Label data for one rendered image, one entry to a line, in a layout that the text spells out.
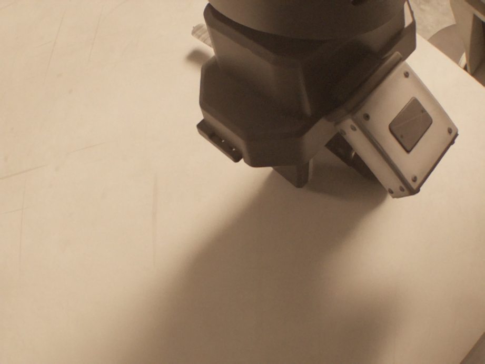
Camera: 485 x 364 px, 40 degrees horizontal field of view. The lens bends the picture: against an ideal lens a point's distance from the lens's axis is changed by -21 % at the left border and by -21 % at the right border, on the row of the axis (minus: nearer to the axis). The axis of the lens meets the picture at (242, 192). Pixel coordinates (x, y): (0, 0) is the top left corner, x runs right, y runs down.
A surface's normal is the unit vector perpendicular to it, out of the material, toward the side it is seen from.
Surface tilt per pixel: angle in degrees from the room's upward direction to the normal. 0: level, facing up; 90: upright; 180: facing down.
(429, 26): 0
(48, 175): 0
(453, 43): 0
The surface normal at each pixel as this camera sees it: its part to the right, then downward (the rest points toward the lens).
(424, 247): -0.14, -0.43
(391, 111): 0.24, -0.07
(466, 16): -0.75, 0.61
